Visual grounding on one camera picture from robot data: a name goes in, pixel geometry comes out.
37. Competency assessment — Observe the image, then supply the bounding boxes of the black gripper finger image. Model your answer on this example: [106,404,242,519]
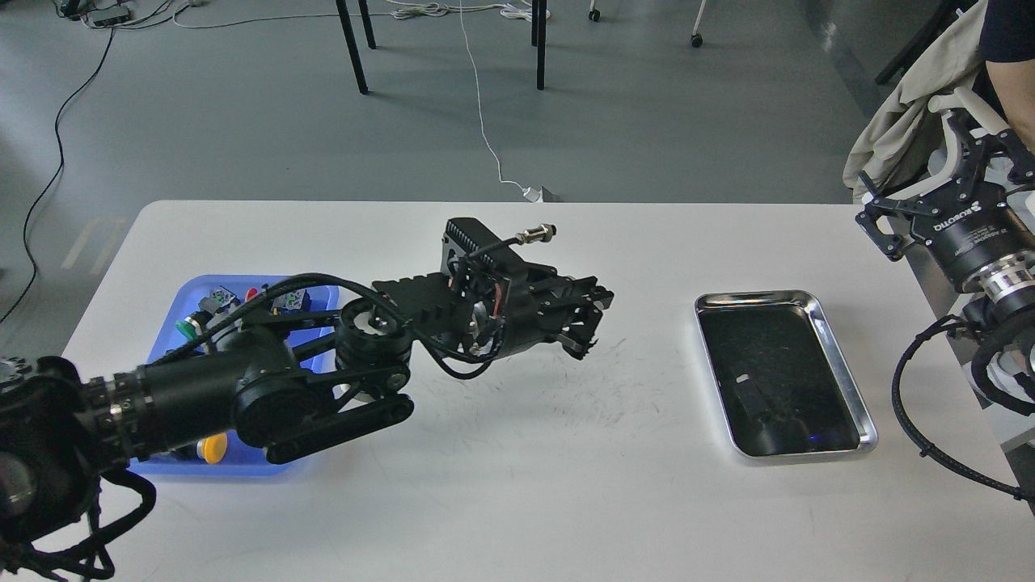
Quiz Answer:
[558,277,615,318]
[554,312,602,361]

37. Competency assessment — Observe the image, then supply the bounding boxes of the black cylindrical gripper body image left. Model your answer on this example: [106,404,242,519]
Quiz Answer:
[372,217,567,380]

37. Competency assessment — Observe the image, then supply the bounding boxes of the black Robotiq gripper body image right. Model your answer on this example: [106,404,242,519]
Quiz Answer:
[910,182,1034,293]

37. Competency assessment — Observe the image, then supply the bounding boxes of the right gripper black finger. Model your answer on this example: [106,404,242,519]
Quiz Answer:
[855,170,943,261]
[944,112,1034,195]

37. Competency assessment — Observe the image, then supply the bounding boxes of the silver metal tray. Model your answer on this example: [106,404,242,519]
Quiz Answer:
[694,289,879,463]

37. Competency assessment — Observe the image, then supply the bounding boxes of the blue plastic tray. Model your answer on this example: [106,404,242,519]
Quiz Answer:
[130,275,339,478]

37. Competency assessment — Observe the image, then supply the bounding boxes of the beige jacket on chair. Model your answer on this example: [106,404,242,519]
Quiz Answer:
[842,1,988,204]

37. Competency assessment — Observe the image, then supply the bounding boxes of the green push button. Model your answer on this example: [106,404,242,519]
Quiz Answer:
[175,286,241,340]

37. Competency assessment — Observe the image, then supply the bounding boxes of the black table leg left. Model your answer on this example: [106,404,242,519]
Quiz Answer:
[334,0,378,95]

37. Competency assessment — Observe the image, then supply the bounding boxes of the black table leg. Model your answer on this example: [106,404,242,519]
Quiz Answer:
[530,0,548,90]
[334,0,378,95]

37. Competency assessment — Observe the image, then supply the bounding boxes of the black table leg right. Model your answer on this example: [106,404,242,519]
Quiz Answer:
[530,0,548,90]

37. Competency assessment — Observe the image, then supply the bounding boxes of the yellow push button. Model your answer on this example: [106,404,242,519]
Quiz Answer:
[176,433,229,465]

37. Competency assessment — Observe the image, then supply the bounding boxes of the white cable on floor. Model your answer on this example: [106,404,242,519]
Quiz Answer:
[392,0,560,203]

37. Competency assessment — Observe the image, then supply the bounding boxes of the black cable on floor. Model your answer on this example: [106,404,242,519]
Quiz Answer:
[0,24,119,323]

